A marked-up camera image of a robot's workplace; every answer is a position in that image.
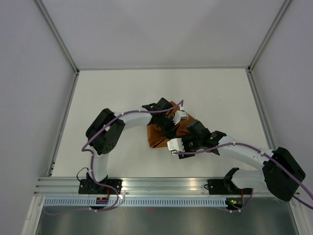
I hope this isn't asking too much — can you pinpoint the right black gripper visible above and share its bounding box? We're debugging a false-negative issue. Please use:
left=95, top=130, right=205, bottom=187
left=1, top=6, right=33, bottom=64
left=178, top=134, right=201, bottom=159

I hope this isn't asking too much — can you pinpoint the orange-brown cloth napkin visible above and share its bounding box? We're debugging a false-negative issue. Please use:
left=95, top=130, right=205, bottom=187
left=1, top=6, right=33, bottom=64
left=147, top=107, right=194, bottom=148

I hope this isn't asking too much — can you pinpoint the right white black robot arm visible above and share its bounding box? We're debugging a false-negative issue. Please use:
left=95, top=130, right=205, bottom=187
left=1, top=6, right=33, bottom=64
left=173, top=119, right=306, bottom=201

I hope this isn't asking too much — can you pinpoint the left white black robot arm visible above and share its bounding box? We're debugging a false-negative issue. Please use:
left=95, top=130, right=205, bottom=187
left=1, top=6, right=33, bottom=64
left=82, top=98, right=183, bottom=194

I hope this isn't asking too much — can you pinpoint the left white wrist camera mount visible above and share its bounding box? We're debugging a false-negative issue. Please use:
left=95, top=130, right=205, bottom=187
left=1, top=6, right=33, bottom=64
left=173, top=110, right=189, bottom=125

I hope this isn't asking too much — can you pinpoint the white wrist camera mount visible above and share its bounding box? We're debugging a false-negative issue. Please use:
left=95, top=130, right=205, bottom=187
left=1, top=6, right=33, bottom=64
left=173, top=110, right=189, bottom=125
left=167, top=138, right=185, bottom=155

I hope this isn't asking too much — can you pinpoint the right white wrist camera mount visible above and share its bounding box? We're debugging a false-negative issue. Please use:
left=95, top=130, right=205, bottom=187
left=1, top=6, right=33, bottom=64
left=167, top=138, right=185, bottom=155

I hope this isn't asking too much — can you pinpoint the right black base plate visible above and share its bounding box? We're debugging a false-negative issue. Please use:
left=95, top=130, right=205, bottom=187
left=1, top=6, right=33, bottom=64
left=203, top=179, right=252, bottom=195

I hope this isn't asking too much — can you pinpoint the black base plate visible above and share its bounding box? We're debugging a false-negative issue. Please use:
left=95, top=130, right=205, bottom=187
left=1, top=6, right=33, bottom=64
left=78, top=179, right=122, bottom=195
left=203, top=179, right=252, bottom=195

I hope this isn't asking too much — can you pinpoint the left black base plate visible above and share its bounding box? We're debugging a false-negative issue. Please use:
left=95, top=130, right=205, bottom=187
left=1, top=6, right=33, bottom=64
left=78, top=179, right=122, bottom=195

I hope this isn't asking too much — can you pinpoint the white slotted cable duct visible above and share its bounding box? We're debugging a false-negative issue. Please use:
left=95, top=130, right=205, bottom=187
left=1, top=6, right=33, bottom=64
left=44, top=196, right=227, bottom=208

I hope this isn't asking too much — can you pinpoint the aluminium mounting rail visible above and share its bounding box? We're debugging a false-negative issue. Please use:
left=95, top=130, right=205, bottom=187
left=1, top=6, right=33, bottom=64
left=34, top=178, right=300, bottom=196

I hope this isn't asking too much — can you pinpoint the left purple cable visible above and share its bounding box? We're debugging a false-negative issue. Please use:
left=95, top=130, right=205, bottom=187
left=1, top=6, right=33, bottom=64
left=44, top=99, right=185, bottom=216

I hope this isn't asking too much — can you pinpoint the left aluminium frame post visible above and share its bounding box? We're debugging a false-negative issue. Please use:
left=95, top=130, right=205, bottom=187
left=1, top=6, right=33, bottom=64
left=33, top=0, right=79, bottom=74

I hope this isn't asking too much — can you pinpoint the aluminium frame post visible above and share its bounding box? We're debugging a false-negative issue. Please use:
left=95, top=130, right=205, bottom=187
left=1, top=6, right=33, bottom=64
left=247, top=0, right=293, bottom=73
left=33, top=0, right=79, bottom=74

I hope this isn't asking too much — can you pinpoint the right aluminium frame post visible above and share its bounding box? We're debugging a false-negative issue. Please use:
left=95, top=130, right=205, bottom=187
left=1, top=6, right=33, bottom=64
left=247, top=0, right=293, bottom=73

